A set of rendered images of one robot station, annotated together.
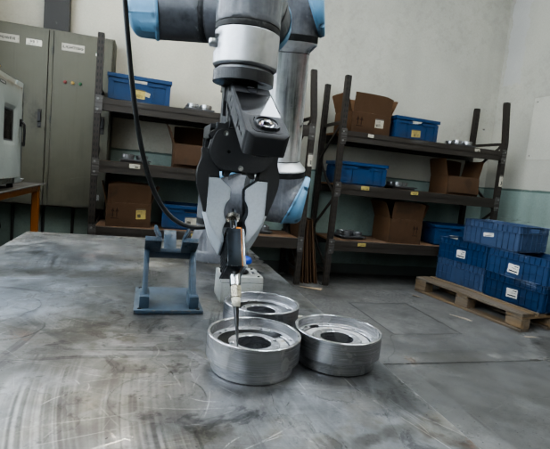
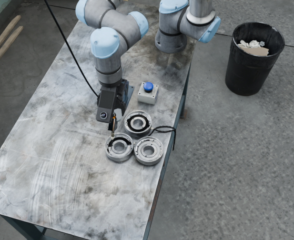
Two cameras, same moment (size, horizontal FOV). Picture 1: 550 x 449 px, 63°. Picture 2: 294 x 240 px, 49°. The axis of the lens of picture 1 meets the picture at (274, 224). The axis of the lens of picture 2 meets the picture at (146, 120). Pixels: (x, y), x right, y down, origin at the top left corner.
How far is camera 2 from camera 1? 92 cm
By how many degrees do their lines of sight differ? 55
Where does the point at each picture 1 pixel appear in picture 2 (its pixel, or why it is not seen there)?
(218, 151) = not seen: hidden behind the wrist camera
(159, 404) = (86, 161)
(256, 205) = (118, 114)
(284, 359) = (121, 159)
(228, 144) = not seen: hidden behind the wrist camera
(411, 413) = (147, 186)
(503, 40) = not seen: outside the picture
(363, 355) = (147, 163)
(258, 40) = (106, 78)
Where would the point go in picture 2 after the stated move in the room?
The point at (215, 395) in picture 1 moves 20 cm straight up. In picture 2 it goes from (101, 162) to (93, 131)
